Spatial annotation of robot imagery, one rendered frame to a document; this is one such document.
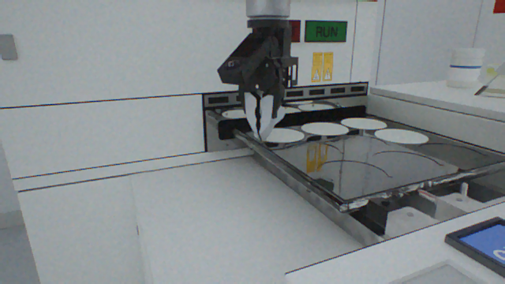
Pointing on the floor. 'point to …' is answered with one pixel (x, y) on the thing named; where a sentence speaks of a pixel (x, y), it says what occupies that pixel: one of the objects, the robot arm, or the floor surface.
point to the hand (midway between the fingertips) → (259, 135)
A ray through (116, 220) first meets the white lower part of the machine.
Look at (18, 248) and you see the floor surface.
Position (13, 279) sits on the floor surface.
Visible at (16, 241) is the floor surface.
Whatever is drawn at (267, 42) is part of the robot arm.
